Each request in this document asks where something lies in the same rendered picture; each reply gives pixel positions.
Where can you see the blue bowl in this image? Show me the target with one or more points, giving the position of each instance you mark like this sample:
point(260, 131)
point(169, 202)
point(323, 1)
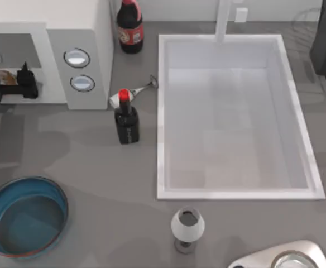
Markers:
point(26, 217)

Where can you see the silver kitchen scale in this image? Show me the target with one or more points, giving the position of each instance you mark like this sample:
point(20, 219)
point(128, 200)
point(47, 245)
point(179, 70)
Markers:
point(260, 257)

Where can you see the white stemmed glass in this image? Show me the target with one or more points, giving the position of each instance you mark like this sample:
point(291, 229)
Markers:
point(187, 226)

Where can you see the white sink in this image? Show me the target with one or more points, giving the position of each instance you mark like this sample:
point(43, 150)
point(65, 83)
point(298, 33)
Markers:
point(235, 117)

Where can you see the dark cola bottle red label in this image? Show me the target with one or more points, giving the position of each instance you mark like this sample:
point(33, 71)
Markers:
point(130, 30)

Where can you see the tall white tap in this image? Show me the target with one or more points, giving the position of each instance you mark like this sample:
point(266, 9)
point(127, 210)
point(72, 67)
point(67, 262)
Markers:
point(222, 19)

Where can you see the pale microwave oven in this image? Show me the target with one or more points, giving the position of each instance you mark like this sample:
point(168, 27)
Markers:
point(76, 33)

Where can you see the small microwave knob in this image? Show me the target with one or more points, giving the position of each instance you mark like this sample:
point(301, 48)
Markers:
point(82, 83)

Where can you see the brown bread slice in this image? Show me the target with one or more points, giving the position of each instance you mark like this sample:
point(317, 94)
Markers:
point(5, 76)

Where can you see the white wall socket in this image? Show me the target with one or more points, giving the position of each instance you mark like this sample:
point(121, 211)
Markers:
point(241, 15)

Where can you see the clear glass dish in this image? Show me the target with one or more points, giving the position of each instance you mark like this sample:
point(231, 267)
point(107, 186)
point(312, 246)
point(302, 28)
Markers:
point(292, 259)

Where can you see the large microwave knob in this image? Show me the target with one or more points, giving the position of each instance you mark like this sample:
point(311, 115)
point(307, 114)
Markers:
point(76, 58)

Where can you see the black bottle red cap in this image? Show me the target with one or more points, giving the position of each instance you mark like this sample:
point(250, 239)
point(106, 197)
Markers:
point(126, 123)

